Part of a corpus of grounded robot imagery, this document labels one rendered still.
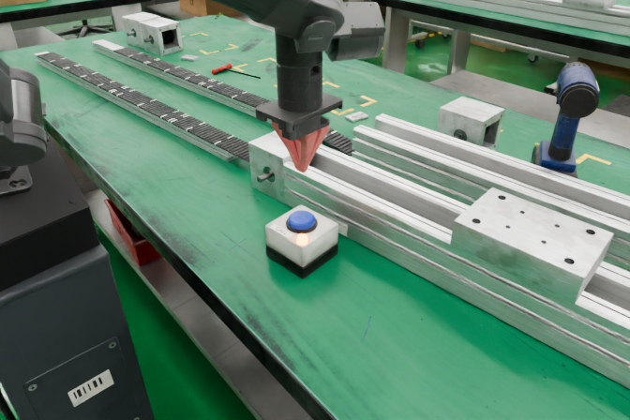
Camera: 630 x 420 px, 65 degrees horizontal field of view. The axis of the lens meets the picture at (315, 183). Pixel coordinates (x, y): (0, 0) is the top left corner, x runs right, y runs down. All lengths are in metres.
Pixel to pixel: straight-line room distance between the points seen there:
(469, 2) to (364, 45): 1.91
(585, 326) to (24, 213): 0.74
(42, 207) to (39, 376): 0.28
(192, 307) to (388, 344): 0.94
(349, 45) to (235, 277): 0.37
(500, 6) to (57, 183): 2.01
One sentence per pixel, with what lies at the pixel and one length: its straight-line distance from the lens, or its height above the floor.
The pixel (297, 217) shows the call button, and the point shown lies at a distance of 0.73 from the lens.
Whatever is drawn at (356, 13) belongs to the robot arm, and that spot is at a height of 1.15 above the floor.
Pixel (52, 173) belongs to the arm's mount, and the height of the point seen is 0.90.
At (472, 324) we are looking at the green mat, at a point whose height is 0.78.
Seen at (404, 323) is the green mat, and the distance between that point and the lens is 0.68.
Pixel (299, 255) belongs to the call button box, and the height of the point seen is 0.82.
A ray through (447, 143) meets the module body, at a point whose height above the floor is 0.86.
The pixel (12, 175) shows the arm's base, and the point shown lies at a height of 0.92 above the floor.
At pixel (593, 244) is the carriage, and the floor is 0.90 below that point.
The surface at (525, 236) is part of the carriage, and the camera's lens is 0.66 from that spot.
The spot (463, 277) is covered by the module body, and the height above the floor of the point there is 0.82.
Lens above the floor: 1.28
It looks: 32 degrees down
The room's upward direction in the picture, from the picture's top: straight up
